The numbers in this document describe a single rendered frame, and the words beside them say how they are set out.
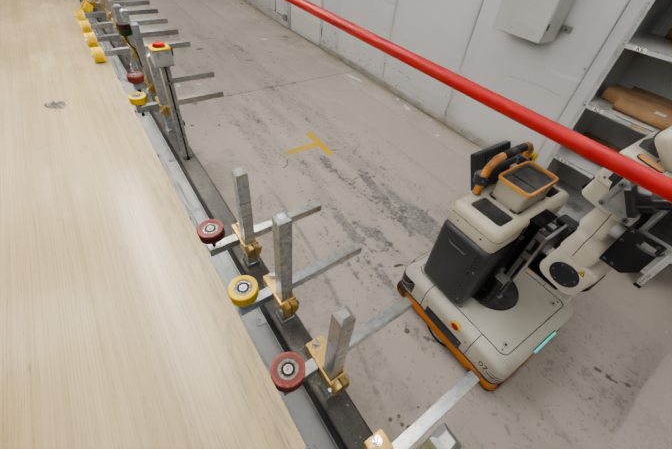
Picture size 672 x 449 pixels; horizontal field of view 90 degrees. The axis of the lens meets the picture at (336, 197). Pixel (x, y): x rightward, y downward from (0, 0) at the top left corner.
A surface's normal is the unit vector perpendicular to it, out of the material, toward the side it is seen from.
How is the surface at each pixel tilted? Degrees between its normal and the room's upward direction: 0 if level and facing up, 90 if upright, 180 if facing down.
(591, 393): 0
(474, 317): 0
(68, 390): 0
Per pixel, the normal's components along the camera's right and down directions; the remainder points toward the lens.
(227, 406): 0.09, -0.73
